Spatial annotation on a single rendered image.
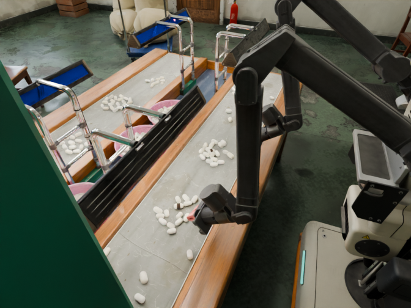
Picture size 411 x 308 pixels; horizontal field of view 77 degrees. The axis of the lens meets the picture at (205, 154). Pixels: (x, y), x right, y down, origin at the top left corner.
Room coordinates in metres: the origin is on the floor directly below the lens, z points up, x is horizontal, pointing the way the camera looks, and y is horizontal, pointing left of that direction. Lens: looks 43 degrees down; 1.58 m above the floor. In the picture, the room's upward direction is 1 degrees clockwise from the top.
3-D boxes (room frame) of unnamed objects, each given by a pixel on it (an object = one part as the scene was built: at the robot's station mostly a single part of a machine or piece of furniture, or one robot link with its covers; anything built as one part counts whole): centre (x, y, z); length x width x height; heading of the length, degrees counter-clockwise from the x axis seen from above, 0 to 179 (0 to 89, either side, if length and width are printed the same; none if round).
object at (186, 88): (1.69, 0.20, 0.90); 0.20 x 0.19 x 0.45; 156
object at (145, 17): (4.00, 0.79, 0.40); 0.74 x 0.56 x 0.38; 162
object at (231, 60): (1.49, -0.24, 1.08); 0.62 x 0.08 x 0.07; 156
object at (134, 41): (1.72, 0.27, 1.08); 0.62 x 0.08 x 0.07; 156
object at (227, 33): (1.53, -0.17, 0.90); 0.20 x 0.19 x 0.45; 156
